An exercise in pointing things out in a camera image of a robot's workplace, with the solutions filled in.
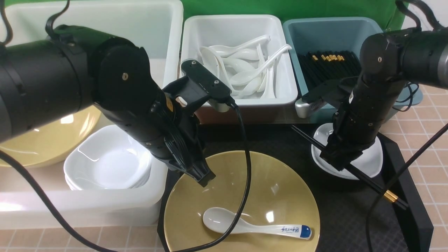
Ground black serving tray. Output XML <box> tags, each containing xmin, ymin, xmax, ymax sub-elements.
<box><xmin>158</xmin><ymin>124</ymin><xmax>434</xmax><ymax>252</ymax></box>

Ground white spoon top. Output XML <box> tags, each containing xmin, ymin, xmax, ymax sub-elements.
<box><xmin>208</xmin><ymin>35</ymin><xmax>271</xmax><ymax>56</ymax></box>

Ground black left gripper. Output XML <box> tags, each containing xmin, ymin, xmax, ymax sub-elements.
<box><xmin>115</xmin><ymin>77</ymin><xmax>216</xmax><ymax>188</ymax></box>

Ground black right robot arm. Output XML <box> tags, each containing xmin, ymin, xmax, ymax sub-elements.
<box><xmin>320</xmin><ymin>28</ymin><xmax>448</xmax><ymax>170</ymax></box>

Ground white spoon left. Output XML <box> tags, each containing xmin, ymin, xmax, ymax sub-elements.
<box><xmin>199</xmin><ymin>47</ymin><xmax>222</xmax><ymax>81</ymax></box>

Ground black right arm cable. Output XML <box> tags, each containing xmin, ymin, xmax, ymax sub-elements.
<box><xmin>365</xmin><ymin>0</ymin><xmax>448</xmax><ymax>252</ymax></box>

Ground large translucent white tub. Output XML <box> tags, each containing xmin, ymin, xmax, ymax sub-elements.
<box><xmin>1</xmin><ymin>0</ymin><xmax>183</xmax><ymax>230</ymax></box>

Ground green cloth backdrop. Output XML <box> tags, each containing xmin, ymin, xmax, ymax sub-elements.
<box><xmin>0</xmin><ymin>0</ymin><xmax>408</xmax><ymax>32</ymax></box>

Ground pile of black chopsticks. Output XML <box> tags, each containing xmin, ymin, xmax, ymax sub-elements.
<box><xmin>297</xmin><ymin>50</ymin><xmax>361</xmax><ymax>91</ymax></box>

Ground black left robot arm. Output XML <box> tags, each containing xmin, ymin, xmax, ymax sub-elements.
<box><xmin>1</xmin><ymin>24</ymin><xmax>215</xmax><ymax>187</ymax></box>

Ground checkered beige table mat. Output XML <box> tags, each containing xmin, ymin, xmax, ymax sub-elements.
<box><xmin>1</xmin><ymin>86</ymin><xmax>447</xmax><ymax>252</ymax></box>

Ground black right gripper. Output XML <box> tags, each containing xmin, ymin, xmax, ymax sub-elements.
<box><xmin>320</xmin><ymin>105</ymin><xmax>385</xmax><ymax>170</ymax></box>

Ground yellow noodle bowl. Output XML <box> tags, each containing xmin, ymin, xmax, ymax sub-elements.
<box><xmin>163</xmin><ymin>150</ymin><xmax>320</xmax><ymax>252</ymax></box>

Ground white ceramic soup spoon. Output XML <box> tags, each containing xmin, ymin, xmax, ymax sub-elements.
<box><xmin>203</xmin><ymin>207</ymin><xmax>312</xmax><ymax>240</ymax></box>

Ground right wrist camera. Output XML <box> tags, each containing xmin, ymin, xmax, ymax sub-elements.
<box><xmin>295</xmin><ymin>76</ymin><xmax>358</xmax><ymax>118</ymax></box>

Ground yellow bowl in tub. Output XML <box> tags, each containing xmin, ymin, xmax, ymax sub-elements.
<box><xmin>0</xmin><ymin>106</ymin><xmax>102</xmax><ymax>168</ymax></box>

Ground white spoon centre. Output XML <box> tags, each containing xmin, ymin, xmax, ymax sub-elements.
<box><xmin>222</xmin><ymin>58</ymin><xmax>255</xmax><ymax>73</ymax></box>

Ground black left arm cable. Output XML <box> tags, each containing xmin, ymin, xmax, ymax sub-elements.
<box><xmin>0</xmin><ymin>101</ymin><xmax>252</xmax><ymax>252</ymax></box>

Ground teal plastic chopstick bin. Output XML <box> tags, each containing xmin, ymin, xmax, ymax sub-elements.
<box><xmin>282</xmin><ymin>17</ymin><xmax>423</xmax><ymax>124</ymax></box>

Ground white rectangular spoon bin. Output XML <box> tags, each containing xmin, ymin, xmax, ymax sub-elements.
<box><xmin>180</xmin><ymin>15</ymin><xmax>298</xmax><ymax>124</ymax></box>

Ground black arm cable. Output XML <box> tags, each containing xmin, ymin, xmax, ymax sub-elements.
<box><xmin>365</xmin><ymin>0</ymin><xmax>448</xmax><ymax>252</ymax></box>
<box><xmin>0</xmin><ymin>101</ymin><xmax>252</xmax><ymax>252</ymax></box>

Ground white square side dish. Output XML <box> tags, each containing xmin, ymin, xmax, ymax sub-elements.
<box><xmin>311</xmin><ymin>123</ymin><xmax>383</xmax><ymax>180</ymax></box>

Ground stacked white square dishes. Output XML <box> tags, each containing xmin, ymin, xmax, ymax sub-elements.
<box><xmin>63</xmin><ymin>125</ymin><xmax>152</xmax><ymax>190</ymax></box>

